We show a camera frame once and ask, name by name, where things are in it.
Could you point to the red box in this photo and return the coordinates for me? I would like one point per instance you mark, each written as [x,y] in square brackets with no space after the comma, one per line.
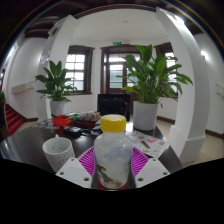
[62,120]

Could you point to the wall lamp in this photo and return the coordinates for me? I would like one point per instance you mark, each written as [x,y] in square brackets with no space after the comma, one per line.
[204,55]

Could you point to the printed paper sheet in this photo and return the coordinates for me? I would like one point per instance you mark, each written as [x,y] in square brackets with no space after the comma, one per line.
[150,143]

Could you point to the black pouch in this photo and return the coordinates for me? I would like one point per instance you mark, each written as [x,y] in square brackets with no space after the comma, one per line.
[72,131]

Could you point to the small potted green plant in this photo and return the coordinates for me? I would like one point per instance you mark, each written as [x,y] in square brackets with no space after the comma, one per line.
[56,83]

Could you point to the white speckled mug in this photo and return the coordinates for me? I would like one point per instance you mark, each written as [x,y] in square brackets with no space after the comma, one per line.
[57,151]

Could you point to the open snack box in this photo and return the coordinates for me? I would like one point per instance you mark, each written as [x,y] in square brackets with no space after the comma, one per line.
[86,118]

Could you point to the green exit sign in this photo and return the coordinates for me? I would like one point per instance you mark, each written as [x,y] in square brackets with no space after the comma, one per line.
[117,43]

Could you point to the dark-framed single window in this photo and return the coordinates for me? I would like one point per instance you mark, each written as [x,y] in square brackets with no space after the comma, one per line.
[78,66]

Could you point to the clear yellow-capped drink bottle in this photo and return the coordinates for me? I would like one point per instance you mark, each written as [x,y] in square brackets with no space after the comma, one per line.
[113,150]

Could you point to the dark-framed narrow window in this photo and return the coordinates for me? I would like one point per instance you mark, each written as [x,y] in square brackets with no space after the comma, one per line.
[170,61]

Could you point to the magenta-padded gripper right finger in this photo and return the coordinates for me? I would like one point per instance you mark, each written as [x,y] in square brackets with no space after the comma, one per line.
[152,170]

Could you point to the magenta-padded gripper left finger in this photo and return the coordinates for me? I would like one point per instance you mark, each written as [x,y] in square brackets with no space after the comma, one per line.
[74,171]

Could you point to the large potted green plant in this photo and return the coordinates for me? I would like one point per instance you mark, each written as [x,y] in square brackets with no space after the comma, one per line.
[151,76]

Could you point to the black chair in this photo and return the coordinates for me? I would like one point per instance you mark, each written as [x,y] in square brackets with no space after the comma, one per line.
[113,105]

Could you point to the colourful cards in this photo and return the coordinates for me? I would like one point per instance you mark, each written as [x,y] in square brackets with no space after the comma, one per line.
[43,125]

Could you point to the dark-framed glass door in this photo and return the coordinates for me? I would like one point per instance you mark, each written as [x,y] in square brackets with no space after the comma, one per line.
[115,71]

